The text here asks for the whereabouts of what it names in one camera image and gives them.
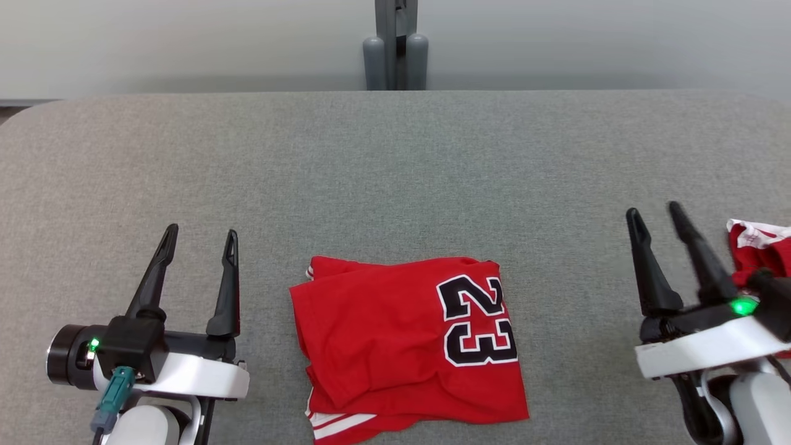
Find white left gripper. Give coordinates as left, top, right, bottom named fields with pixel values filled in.
left=46, top=224, right=250, bottom=402

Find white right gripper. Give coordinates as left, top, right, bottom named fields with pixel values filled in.
left=625, top=201, right=791, bottom=379

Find red Bulls shorts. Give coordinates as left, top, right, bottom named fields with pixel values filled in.
left=725, top=219, right=791, bottom=360

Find red number 23 jersey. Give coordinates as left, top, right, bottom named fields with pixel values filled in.
left=289, top=255, right=531, bottom=445

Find left cable with teal plug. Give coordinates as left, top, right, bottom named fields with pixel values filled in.
left=90, top=366, right=136, bottom=445

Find grey metal post with cylinders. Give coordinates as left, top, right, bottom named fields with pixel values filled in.
left=362, top=0, right=429, bottom=92

